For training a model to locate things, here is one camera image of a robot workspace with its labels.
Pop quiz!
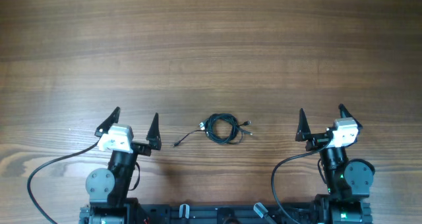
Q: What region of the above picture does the right camera black cable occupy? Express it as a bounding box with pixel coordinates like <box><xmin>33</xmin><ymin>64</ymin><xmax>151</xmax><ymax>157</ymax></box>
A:
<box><xmin>270</xmin><ymin>141</ymin><xmax>330</xmax><ymax>224</ymax></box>

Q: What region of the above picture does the left camera black cable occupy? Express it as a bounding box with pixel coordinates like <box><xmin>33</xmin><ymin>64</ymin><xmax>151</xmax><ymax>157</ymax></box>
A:
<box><xmin>26</xmin><ymin>140</ymin><xmax>100</xmax><ymax>224</ymax></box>

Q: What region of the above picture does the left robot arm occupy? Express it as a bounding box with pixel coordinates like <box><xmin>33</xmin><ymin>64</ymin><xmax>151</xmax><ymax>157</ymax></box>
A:
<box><xmin>78</xmin><ymin>107</ymin><xmax>162</xmax><ymax>224</ymax></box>

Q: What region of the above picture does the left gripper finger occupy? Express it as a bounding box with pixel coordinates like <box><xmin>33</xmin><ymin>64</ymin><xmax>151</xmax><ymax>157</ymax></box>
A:
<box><xmin>94</xmin><ymin>107</ymin><xmax>121</xmax><ymax>138</ymax></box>
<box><xmin>146</xmin><ymin>113</ymin><xmax>162</xmax><ymax>150</ymax></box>

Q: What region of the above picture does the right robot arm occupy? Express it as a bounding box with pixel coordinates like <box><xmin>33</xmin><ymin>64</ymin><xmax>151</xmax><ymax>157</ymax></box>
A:
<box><xmin>295</xmin><ymin>104</ymin><xmax>375</xmax><ymax>224</ymax></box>

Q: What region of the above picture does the camera black cable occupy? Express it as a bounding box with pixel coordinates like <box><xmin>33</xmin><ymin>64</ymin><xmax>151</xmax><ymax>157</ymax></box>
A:
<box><xmin>270</xmin><ymin>141</ymin><xmax>330</xmax><ymax>224</ymax></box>
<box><xmin>26</xmin><ymin>140</ymin><xmax>100</xmax><ymax>224</ymax></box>

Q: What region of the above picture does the black USB cable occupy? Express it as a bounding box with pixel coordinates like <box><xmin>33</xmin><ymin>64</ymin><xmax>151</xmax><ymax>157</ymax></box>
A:
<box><xmin>171</xmin><ymin>113</ymin><xmax>254</xmax><ymax>148</ymax></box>

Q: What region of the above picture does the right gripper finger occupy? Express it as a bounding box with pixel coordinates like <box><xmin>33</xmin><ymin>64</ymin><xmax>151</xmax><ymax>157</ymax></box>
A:
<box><xmin>295</xmin><ymin>108</ymin><xmax>311</xmax><ymax>142</ymax></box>
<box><xmin>338</xmin><ymin>103</ymin><xmax>363</xmax><ymax>130</ymax></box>

